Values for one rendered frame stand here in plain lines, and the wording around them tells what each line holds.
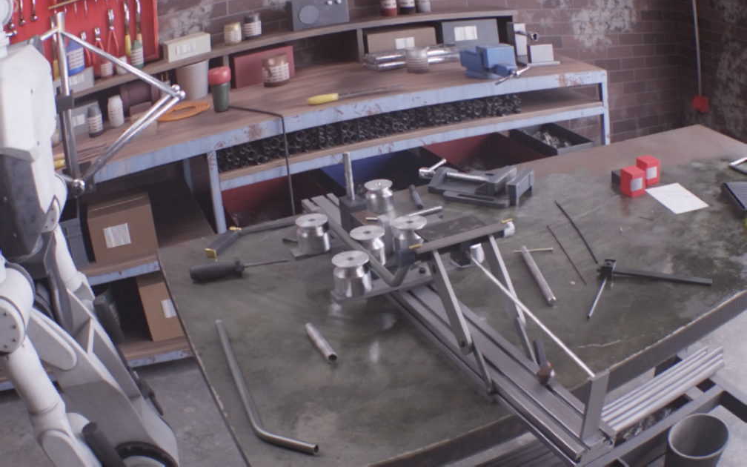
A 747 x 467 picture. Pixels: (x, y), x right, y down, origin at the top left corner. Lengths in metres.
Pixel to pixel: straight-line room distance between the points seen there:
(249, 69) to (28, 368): 2.27
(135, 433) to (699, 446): 1.46
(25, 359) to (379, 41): 2.53
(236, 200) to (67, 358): 1.99
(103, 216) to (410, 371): 1.69
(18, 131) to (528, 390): 0.74
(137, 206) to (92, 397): 1.40
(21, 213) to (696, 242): 1.14
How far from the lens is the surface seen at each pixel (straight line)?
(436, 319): 1.06
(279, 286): 1.27
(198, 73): 3.02
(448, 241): 0.96
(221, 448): 2.33
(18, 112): 0.99
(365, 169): 3.17
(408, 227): 1.19
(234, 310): 1.21
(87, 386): 1.20
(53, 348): 1.15
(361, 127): 2.62
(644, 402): 1.99
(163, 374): 2.76
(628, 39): 4.28
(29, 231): 1.06
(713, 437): 1.99
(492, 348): 0.99
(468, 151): 3.35
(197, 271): 1.31
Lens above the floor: 1.43
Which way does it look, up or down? 21 degrees down
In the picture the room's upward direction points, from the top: 6 degrees counter-clockwise
